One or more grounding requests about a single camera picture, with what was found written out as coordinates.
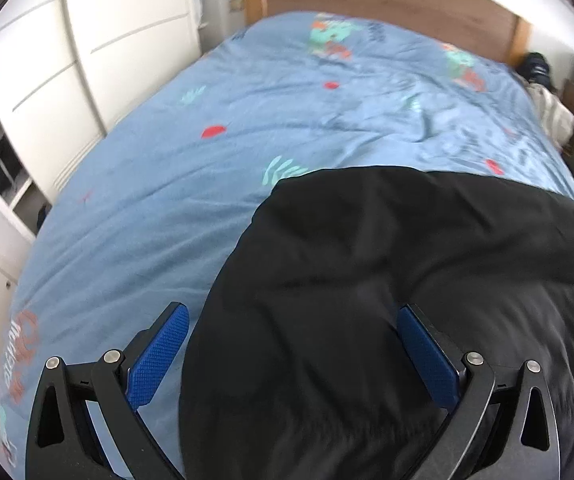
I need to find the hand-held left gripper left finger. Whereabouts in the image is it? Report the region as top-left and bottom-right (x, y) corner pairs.
(24, 301), (190, 480)

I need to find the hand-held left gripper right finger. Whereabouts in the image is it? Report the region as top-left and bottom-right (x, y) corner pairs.
(398, 302), (565, 480)

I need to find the black puffer jacket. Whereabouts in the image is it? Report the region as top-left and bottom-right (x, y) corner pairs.
(178, 165), (574, 480)

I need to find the blue printed bedspread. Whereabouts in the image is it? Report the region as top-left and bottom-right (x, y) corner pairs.
(0, 10), (574, 480)

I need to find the white garment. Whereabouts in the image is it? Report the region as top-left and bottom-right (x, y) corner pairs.
(527, 82), (574, 148)

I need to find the white wardrobe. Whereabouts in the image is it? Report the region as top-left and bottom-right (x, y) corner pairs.
(0, 0), (203, 281)

